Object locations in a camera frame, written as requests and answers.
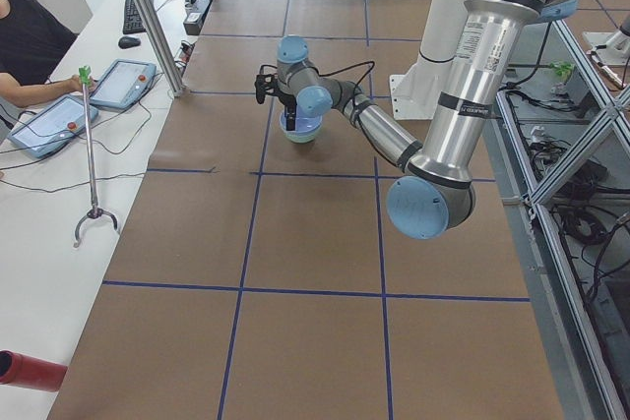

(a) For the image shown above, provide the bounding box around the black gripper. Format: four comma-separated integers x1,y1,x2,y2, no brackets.
275,89,297,132

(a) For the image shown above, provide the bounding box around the blue bowl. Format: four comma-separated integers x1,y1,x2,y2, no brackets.
280,111,323,136

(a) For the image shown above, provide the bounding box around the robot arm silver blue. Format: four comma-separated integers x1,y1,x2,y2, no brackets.
256,0,578,239

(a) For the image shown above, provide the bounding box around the green bowl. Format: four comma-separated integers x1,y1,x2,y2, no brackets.
283,126,321,144

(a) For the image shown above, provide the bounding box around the far teach pendant tablet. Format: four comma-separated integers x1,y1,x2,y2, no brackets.
90,59,157,111

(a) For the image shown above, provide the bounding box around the teach pendant tablet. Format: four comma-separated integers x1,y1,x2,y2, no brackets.
90,59,157,111
8,94,85,158

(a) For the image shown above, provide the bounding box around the black computer mouse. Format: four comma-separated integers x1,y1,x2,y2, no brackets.
118,35,141,49

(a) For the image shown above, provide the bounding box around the black keyboard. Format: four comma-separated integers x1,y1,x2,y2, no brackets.
122,0,146,35

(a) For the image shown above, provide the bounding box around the near teach pendant tablet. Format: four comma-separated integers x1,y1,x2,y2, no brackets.
8,94,85,158

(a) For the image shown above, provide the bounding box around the person in black shirt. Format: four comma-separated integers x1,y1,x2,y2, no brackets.
1,0,83,108

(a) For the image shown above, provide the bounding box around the red cylinder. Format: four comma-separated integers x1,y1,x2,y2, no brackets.
1,350,67,392

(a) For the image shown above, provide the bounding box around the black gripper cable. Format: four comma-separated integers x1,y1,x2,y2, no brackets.
259,60,377,131

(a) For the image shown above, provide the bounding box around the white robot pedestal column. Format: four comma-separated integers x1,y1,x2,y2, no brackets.
390,0,468,120

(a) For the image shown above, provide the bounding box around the green handled reacher grabber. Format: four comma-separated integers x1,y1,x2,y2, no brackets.
73,65,119,249

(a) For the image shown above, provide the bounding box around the aluminium frame post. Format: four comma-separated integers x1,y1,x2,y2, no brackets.
134,0,185,97

